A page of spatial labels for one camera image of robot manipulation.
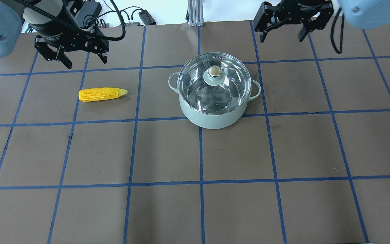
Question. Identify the black power brick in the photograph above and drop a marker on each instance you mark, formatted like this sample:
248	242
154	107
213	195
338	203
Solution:
82	11

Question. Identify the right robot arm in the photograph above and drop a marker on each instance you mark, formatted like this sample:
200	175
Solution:
363	14

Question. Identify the pale green steel pot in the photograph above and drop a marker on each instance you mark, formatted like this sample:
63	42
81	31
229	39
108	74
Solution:
212	121

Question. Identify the aluminium frame post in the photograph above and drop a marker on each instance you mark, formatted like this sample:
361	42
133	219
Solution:
195	13

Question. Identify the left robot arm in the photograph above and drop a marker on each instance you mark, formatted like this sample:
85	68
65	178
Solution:
11	22

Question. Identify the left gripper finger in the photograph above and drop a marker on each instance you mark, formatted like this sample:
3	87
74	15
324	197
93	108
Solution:
99	47
49	54

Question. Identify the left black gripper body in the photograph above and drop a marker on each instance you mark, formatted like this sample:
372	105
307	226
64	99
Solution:
53	31

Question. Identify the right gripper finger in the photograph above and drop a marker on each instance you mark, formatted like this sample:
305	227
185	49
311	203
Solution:
310	25
265	23

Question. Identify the yellow corn cob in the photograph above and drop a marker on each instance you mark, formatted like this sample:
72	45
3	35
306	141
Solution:
101	94

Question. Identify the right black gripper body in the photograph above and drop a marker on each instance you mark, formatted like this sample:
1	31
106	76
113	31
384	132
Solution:
295	7

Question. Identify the glass pot lid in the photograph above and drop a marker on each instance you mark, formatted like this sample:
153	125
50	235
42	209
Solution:
214	83

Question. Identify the black power adapter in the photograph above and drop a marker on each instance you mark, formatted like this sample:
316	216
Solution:
146	18

